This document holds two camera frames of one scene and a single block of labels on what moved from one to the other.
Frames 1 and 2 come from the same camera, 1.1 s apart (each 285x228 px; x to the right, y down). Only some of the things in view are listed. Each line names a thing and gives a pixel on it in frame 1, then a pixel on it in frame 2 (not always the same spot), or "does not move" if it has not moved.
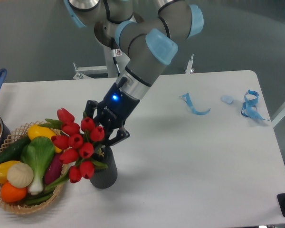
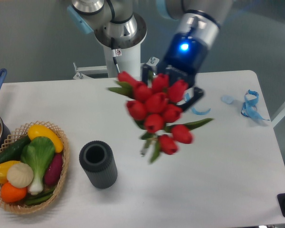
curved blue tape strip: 186,97 does not move
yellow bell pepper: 35,131 does not move
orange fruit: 11,194 does not move
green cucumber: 11,151 does not move
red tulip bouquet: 79,145 → 154,106
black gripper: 113,111 → 185,57
